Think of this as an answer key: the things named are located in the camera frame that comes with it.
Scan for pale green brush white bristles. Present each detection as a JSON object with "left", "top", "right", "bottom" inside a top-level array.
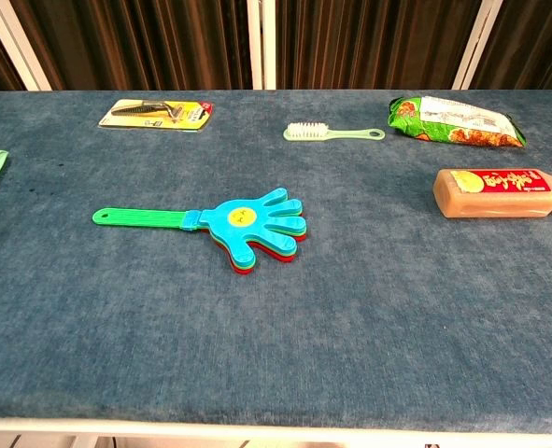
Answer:
[{"left": 282, "top": 121, "right": 387, "bottom": 143}]

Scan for blue table cloth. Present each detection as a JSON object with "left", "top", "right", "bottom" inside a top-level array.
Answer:
[{"left": 0, "top": 89, "right": 552, "bottom": 435}]

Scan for green snack bag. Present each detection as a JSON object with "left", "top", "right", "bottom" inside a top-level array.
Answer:
[{"left": 387, "top": 95, "right": 528, "bottom": 148}]

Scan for blue hand-shaped clapper toy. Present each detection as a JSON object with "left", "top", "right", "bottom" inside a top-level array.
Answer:
[{"left": 92, "top": 187, "right": 308, "bottom": 278}]

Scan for razor in yellow blister pack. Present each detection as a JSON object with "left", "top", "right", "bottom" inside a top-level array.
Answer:
[{"left": 97, "top": 98, "right": 215, "bottom": 134}]

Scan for white table frame edge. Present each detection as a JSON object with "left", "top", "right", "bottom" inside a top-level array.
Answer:
[{"left": 0, "top": 416, "right": 552, "bottom": 448}]

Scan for brown drink bottle red label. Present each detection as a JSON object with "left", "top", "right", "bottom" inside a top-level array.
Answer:
[{"left": 432, "top": 168, "right": 552, "bottom": 219}]

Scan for dark brown curtain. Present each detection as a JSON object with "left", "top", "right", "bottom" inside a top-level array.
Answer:
[{"left": 0, "top": 0, "right": 552, "bottom": 91}]

